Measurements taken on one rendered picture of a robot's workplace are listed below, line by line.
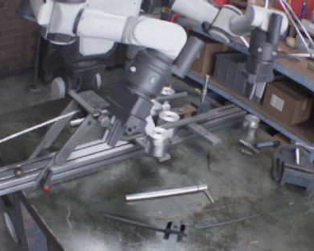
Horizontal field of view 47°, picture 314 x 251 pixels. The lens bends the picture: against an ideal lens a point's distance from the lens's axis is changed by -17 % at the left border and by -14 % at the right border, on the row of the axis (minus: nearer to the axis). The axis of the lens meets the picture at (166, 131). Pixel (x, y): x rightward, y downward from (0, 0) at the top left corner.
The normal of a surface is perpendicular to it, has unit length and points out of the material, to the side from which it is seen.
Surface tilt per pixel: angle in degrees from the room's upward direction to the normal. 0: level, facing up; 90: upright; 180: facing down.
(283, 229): 0
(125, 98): 60
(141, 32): 69
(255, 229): 0
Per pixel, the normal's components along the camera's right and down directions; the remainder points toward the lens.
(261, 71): 0.58, 0.47
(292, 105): -0.80, 0.19
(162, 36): 0.03, 0.13
